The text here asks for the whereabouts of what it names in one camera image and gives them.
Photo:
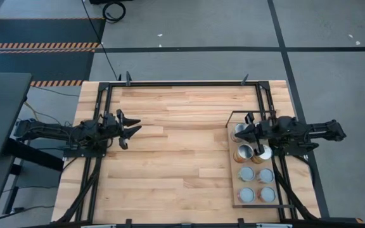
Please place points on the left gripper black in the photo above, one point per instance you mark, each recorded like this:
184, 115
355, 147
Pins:
114, 128

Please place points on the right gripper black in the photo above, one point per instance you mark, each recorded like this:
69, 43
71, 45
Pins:
260, 133

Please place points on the tall peaches label can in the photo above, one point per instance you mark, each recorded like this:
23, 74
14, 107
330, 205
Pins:
238, 128

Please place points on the tall orange label can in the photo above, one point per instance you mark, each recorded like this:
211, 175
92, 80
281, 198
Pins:
266, 155
243, 153

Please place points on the short green dotted can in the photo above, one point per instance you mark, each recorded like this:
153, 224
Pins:
246, 173

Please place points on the short sliced carrots can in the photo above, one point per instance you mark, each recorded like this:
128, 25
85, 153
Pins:
265, 175

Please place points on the small pink label can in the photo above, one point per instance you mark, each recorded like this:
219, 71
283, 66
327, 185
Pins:
246, 194

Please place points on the short silver-lidded can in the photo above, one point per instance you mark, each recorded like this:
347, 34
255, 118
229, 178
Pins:
267, 194

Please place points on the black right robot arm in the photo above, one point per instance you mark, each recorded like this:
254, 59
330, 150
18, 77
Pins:
322, 130

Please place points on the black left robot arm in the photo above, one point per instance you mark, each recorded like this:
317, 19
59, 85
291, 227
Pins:
49, 131

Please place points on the white flat bar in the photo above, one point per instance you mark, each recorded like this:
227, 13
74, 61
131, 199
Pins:
98, 226
274, 226

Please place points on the black desk support beam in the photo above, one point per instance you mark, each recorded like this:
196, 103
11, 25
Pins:
33, 155

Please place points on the black box on floor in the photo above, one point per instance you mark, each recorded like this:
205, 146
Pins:
106, 1

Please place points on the black hazard-striped floor mat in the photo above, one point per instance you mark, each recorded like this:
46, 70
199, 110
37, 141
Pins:
43, 31

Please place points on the grey desk top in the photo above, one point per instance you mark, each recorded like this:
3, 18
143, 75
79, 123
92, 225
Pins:
2, 111

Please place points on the black frame clamp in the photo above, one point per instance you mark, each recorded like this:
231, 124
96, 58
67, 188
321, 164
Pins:
244, 79
128, 223
240, 222
128, 78

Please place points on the black metal rig frame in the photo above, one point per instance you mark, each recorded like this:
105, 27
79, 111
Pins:
157, 84

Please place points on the wooden shelf with black frame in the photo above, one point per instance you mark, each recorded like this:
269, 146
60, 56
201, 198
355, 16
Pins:
265, 206

